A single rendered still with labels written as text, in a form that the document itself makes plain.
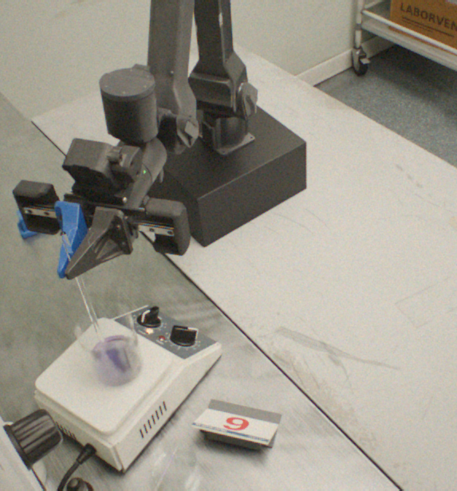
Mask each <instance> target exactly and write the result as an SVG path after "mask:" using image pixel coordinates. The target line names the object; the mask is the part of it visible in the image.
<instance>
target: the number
mask: <svg viewBox="0 0 457 491"><path fill-rule="evenodd" d="M197 423H202V424H205V425H208V426H215V427H218V428H223V429H226V430H233V431H236V432H239V433H244V434H249V435H253V436H257V437H261V438H268V437H269V436H270V434H271V432H272V430H273V429H274V427H275V425H271V424H268V423H264V422H257V421H254V420H249V419H246V418H240V417H235V416H232V415H228V414H222V413H218V412H214V411H210V410H208V411H207V412H206V413H205V414H204V415H203V416H202V417H201V418H200V419H199V420H198V421H197Z"/></svg>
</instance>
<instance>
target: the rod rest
mask: <svg viewBox="0 0 457 491"><path fill-rule="evenodd" d="M16 212H17V214H18V217H19V221H20V222H18V223H17V225H18V229H19V232H20V235H21V236H22V238H28V237H31V236H33V235H35V234H39V233H36V232H31V231H28V230H27V229H26V225H25V223H24V221H23V218H22V215H21V213H20V211H19V210H17V211H16Z"/></svg>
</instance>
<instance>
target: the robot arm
mask: <svg viewBox="0 0 457 491"><path fill-rule="evenodd" d="M230 5H231V2H230V0H151V4H150V18H149V32H148V59H147V65H140V64H134V65H133V66H132V67H131V68H126V69H117V70H114V71H112V72H110V73H105V74H104V75H103V76H102V77H101V78H100V80H99V86H100V94H101V99H102V104H103V109H104V118H105V123H106V128H107V132H108V134H109V135H111V136H112V137H114V138H116V139H119V140H120V141H119V142H118V144H117V145H116V146H112V145H111V144H110V143H105V142H100V141H95V140H90V139H80V138H74V139H73V141H72V143H71V144H70V147H69V150H68V152H67V154H66V157H65V160H64V162H63V164H62V166H61V167H62V168H63V170H64V171H67V172H68V173H69V174H70V175H71V177H72V178H73V179H74V181H75V183H74V184H73V185H72V187H71V189H70V192H71V193H73V194H68V193H65V194H64V199H63V201H60V199H59V196H58V195H57V194H56V191H55V189H54V186H53V184H51V183H40V182H34V181H29V180H23V179H22V180H21V181H20V182H19V183H18V185H17V186H16V187H15V188H14V189H13V190H12V193H13V196H14V199H15V201H16V203H17V205H18V209H19V211H20V213H21V215H22V218H23V221H24V223H25V225H26V229H27V230H28V231H31V232H36V233H41V234H51V235H55V234H57V233H58V232H59V230H61V231H64V232H66V234H67V237H68V239H69V243H70V245H71V248H72V251H73V254H74V255H73V257H72V258H71V260H70V261H69V258H68V256H67V253H66V251H65V247H64V245H63V242H62V243H61V252H60V257H59V262H58V267H57V273H58V276H59V277H60V278H62V279H63V278H65V277H66V279H67V280H72V279H73V278H75V277H78V276H80V275H81V274H83V273H85V272H87V271H89V270H90V269H93V268H95V267H96V266H98V265H100V264H102V263H105V262H106V261H110V260H112V259H113V258H116V257H119V256H121V255H123V254H126V255H130V254H131V253H132V251H133V248H132V243H133V242H134V241H135V239H136V238H138V237H139V233H138V231H143V232H149V233H154V234H155V238H156V239H155V241H154V242H153V244H152V246H153V248H154V250H155V251H156V252H158V253H167V254H172V255H177V256H183V255H184V254H185V253H186V252H187V249H188V247H189V245H190V241H191V233H190V228H189V223H188V219H187V210H186V207H185V205H184V204H183V203H182V202H177V201H171V200H165V199H159V198H149V199H148V196H147V193H148V191H149V190H150V188H151V186H152V184H153V183H154V181H155V182H159V183H161V182H162V181H163V165H164V164H165V162H166V159H167V153H166V151H167V152H171V153H175V154H181V153H182V152H183V151H184V150H185V148H186V147H191V146H192V145H193V144H194V142H195V140H196V139H197V138H198V136H199V138H200V139H201V140H202V141H203V142H204V143H205V144H206V145H208V146H209V147H210V148H211V149H213V150H214V151H216V152H217V153H218V154H219V155H221V156H226V155H229V154H230V153H232V152H234V151H237V150H238V149H239V148H241V147H244V146H246V145H247V144H249V143H252V142H254V137H253V136H252V135H251V134H250V133H249V132H248V117H249V116H252V115H254V114H255V113H256V112H257V105H256V104H257V101H258V90H257V89H256V88H255V87H254V86H253V85H252V84H250V83H248V77H247V71H246V65H245V64H244V63H243V61H242V60H241V58H240V57H239V56H238V54H237V53H236V52H235V51H234V45H233V33H232V20H231V7H230ZM193 13H194V19H195V32H196V40H197V47H198V56H199V59H198V61H197V63H196V64H195V67H194V68H193V69H192V71H191V73H190V75H189V77H188V68H189V59H190V49H191V31H192V22H193ZM196 110H203V120H202V133H200V134H199V125H198V121H197V119H196ZM138 208H144V209H138ZM146 212H147V213H146ZM90 228H91V229H90ZM89 229H90V230H89Z"/></svg>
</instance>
